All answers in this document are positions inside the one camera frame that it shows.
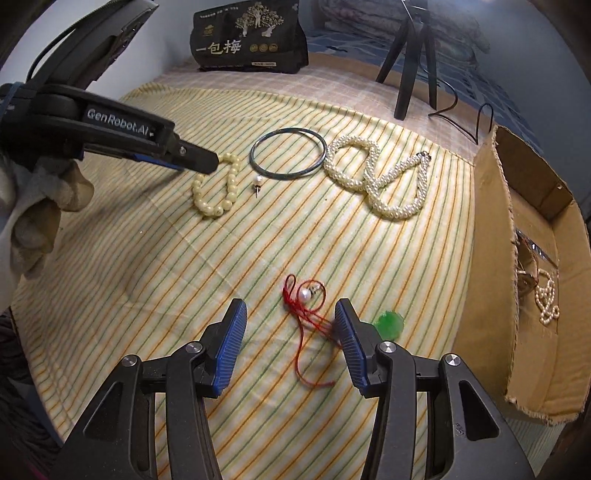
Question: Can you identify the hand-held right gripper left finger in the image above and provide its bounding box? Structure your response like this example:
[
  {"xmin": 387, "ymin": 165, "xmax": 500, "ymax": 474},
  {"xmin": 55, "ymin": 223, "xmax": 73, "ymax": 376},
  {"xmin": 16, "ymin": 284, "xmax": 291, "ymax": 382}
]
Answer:
[{"xmin": 58, "ymin": 298, "xmax": 249, "ymax": 480}]

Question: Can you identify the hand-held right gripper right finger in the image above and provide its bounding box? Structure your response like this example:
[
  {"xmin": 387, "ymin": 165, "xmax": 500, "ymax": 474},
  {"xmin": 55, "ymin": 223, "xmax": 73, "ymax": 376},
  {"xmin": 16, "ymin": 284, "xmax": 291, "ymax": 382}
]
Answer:
[{"xmin": 333, "ymin": 298, "xmax": 536, "ymax": 480}]

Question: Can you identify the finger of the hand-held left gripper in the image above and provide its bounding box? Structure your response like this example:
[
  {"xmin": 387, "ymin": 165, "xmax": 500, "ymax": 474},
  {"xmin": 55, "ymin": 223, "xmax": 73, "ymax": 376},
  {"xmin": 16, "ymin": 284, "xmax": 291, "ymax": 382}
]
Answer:
[{"xmin": 131, "ymin": 133, "xmax": 220, "ymax": 175}]

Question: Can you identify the green jade pendant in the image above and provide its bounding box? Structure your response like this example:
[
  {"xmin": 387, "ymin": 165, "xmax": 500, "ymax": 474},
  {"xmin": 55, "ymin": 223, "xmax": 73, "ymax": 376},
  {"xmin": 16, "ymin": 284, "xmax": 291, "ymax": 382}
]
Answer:
[{"xmin": 373, "ymin": 311, "xmax": 406, "ymax": 342}]

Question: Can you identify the pale yellow bead bracelet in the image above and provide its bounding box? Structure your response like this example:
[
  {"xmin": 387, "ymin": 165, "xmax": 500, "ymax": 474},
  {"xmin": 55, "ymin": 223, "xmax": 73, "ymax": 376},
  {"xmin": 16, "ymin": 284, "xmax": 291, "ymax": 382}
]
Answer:
[{"xmin": 191, "ymin": 154, "xmax": 242, "ymax": 217}]

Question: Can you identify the red string pearl pendant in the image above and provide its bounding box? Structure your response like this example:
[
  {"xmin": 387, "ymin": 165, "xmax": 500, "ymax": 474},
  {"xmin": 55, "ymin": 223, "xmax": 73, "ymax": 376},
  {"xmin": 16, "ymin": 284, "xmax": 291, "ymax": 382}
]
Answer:
[{"xmin": 283, "ymin": 274, "xmax": 345, "ymax": 386}]

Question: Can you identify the dark green bangle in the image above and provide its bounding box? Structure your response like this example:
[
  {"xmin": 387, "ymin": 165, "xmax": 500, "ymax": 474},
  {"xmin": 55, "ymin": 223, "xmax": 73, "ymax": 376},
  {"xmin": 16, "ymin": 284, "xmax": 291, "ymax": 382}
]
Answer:
[{"xmin": 250, "ymin": 128, "xmax": 328, "ymax": 181}]

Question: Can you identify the cardboard box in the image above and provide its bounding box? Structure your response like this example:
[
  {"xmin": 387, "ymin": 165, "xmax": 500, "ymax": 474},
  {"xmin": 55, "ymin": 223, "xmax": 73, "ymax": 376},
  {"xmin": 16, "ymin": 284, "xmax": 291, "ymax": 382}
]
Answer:
[{"xmin": 455, "ymin": 124, "xmax": 591, "ymax": 425}]

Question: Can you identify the thick pearl rope necklace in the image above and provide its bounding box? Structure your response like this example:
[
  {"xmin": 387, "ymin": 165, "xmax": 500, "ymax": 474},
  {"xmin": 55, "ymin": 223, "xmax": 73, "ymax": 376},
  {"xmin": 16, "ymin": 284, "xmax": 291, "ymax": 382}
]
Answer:
[{"xmin": 323, "ymin": 135, "xmax": 432, "ymax": 221}]

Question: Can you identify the thin white pearl necklace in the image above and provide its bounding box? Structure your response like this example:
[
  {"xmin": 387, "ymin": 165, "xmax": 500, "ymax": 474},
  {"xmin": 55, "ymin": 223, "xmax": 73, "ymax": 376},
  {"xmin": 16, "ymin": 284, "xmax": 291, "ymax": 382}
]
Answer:
[{"xmin": 536, "ymin": 270, "xmax": 560, "ymax": 324}]

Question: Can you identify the person's left hand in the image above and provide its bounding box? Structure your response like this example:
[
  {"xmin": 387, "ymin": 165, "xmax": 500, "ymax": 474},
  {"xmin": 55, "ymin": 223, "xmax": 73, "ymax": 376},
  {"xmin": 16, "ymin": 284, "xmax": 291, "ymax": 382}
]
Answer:
[{"xmin": 0, "ymin": 156, "xmax": 95, "ymax": 278}]

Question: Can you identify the yellow striped cloth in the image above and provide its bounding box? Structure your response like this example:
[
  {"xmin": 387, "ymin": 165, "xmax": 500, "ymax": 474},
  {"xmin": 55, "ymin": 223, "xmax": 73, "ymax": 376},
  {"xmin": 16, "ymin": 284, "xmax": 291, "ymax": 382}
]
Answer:
[{"xmin": 11, "ymin": 85, "xmax": 476, "ymax": 480}]

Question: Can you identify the black snack bag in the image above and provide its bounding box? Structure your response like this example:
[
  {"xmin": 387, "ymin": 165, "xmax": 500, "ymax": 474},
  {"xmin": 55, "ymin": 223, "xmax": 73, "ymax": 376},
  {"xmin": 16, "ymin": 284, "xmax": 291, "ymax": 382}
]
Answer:
[{"xmin": 189, "ymin": 0, "xmax": 309, "ymax": 75}]

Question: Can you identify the patterned quilt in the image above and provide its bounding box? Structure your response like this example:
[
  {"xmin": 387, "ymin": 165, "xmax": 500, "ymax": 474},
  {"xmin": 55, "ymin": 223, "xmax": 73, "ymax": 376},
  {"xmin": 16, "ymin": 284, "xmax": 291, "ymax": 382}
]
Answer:
[{"xmin": 300, "ymin": 0, "xmax": 491, "ymax": 52}]

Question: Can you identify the dark cloth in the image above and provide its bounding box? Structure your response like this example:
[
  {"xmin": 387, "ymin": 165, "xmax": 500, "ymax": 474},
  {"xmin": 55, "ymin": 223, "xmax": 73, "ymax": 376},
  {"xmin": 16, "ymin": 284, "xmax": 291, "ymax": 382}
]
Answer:
[{"xmin": 0, "ymin": 309, "xmax": 63, "ymax": 480}]

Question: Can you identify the black tripod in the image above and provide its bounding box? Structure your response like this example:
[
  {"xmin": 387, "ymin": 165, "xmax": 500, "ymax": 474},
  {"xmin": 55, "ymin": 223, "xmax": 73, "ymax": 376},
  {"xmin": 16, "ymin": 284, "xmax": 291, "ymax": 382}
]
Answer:
[{"xmin": 376, "ymin": 0, "xmax": 438, "ymax": 118}]

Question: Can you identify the blue checked bedsheet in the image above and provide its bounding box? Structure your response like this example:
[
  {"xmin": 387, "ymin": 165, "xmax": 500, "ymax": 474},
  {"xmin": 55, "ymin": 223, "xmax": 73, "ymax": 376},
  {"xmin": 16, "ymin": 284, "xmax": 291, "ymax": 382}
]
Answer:
[{"xmin": 305, "ymin": 28, "xmax": 546, "ymax": 153}]

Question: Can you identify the black power cable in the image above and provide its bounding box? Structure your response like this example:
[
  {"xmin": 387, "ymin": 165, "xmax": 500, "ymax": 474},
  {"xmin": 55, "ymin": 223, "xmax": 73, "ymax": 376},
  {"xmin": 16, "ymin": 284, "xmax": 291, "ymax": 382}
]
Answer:
[{"xmin": 418, "ymin": 60, "xmax": 495, "ymax": 144}]

